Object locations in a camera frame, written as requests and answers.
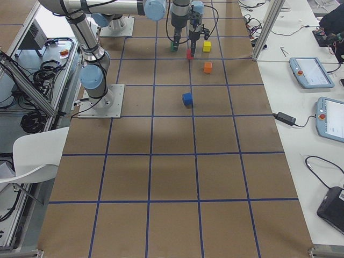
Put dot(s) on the grey control box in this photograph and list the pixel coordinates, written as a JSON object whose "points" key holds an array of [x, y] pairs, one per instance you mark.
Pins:
{"points": [[35, 39]]}

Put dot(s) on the lower teach pendant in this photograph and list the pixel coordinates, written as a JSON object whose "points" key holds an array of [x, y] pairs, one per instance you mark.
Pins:
{"points": [[329, 118]]}

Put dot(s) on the teach pendant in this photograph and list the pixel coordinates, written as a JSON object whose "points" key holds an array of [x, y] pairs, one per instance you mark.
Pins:
{"points": [[329, 118], [310, 73]]}

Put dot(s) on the brown paper table mat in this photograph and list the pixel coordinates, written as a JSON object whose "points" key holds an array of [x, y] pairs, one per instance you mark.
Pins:
{"points": [[165, 180]]}

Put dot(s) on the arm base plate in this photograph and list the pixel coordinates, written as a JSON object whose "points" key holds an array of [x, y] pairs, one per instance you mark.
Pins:
{"points": [[110, 105], [118, 28]]}

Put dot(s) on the yellow wooden block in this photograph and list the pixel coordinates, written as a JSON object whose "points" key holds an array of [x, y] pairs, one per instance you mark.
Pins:
{"points": [[207, 46]]}

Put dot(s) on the orange wooden block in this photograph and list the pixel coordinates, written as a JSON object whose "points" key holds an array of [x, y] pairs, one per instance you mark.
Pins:
{"points": [[207, 68]]}

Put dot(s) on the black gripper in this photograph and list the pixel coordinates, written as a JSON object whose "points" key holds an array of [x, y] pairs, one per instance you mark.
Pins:
{"points": [[194, 34], [177, 28]]}

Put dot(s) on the green wooden block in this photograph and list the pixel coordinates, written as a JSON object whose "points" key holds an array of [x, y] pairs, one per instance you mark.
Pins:
{"points": [[173, 48]]}

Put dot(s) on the upper teach pendant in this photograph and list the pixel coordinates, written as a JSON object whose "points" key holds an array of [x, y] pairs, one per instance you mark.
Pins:
{"points": [[310, 73]]}

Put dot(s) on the white chair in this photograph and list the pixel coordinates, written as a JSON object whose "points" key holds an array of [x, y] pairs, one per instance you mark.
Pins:
{"points": [[37, 156]]}

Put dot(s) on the red wooden block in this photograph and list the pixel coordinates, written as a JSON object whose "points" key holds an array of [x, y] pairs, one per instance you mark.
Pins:
{"points": [[189, 54]]}

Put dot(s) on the blue wooden block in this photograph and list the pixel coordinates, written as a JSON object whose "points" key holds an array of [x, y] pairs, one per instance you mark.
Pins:
{"points": [[187, 99]]}

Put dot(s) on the aluminium frame post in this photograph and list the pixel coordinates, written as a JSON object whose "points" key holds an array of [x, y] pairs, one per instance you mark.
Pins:
{"points": [[271, 15]]}

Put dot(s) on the black laptop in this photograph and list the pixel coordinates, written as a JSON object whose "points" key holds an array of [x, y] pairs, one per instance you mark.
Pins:
{"points": [[331, 208]]}

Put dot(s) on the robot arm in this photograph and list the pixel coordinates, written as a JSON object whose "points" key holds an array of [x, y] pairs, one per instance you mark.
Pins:
{"points": [[93, 76], [182, 13]]}

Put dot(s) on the black power adapter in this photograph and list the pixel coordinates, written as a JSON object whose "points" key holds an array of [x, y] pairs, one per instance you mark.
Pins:
{"points": [[285, 118]]}

